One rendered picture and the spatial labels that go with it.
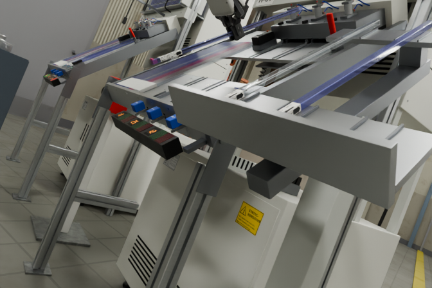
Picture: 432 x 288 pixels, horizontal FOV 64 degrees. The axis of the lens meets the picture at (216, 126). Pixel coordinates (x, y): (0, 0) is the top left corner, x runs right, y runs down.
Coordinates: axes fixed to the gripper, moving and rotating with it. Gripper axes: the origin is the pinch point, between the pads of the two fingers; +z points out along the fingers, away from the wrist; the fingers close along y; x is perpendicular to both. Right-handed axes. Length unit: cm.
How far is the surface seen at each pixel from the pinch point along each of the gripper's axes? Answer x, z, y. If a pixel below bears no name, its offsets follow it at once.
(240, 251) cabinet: 32, 48, -13
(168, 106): 27.9, 5.5, -4.6
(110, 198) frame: 49, 45, 49
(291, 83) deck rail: 4.7, 11.0, -20.9
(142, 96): 27.9, 5.3, 12.0
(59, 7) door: -41, -25, 411
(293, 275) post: 35, 26, -44
